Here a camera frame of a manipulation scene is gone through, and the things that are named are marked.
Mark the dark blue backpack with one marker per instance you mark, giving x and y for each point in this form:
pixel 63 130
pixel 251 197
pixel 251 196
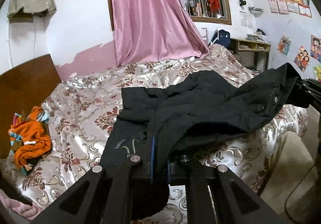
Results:
pixel 221 37

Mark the pink curtain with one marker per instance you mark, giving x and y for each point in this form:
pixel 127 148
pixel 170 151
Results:
pixel 152 30

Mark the orange clothing pile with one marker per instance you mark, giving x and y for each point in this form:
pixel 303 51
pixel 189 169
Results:
pixel 30 138

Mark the large black jacket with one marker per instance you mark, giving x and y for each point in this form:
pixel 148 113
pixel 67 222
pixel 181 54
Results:
pixel 203 109

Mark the wooden desk shelf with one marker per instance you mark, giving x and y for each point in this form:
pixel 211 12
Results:
pixel 253 55

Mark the beige cloth covered box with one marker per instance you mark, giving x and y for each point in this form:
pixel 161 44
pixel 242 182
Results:
pixel 33 7

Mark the wooden headboard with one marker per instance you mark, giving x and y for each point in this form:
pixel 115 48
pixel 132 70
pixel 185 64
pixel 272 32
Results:
pixel 23 87

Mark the cartoon poster family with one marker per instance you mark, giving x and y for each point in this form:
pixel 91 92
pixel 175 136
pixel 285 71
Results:
pixel 302 59

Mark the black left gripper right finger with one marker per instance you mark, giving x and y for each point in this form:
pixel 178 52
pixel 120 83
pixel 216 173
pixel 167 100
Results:
pixel 217 195

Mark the cartoon poster upper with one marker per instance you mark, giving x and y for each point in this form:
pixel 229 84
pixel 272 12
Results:
pixel 284 45

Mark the floral satin bedspread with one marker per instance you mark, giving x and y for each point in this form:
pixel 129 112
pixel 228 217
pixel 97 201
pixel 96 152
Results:
pixel 83 110

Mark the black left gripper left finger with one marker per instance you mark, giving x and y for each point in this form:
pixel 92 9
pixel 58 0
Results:
pixel 102 196

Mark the cartoon poster right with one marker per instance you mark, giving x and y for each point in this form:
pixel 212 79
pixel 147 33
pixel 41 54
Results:
pixel 316 48

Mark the yellow bear sticker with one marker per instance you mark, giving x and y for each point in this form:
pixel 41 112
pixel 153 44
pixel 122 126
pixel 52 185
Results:
pixel 317 72

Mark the cartoon poster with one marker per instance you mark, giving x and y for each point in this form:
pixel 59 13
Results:
pixel 316 48
pixel 284 45

